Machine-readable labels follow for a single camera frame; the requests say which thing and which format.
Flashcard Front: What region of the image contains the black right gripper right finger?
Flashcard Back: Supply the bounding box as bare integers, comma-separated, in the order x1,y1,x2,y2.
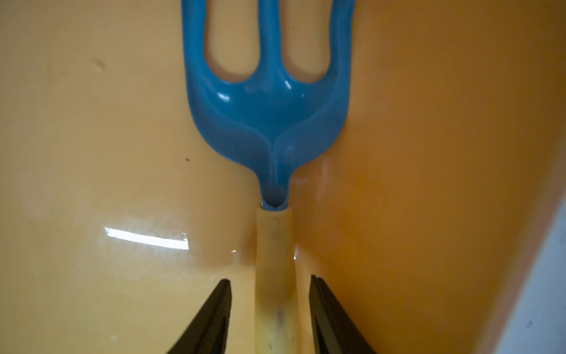
309,275,376,354

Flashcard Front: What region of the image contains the yellow plastic storage tray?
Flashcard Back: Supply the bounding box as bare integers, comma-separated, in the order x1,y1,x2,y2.
1,1,565,353

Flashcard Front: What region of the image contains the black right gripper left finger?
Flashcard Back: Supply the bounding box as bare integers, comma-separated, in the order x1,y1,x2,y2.
168,279,232,354

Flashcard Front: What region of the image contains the teal cultivator yellow handle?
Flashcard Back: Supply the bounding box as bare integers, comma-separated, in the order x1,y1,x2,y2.
181,1,355,353

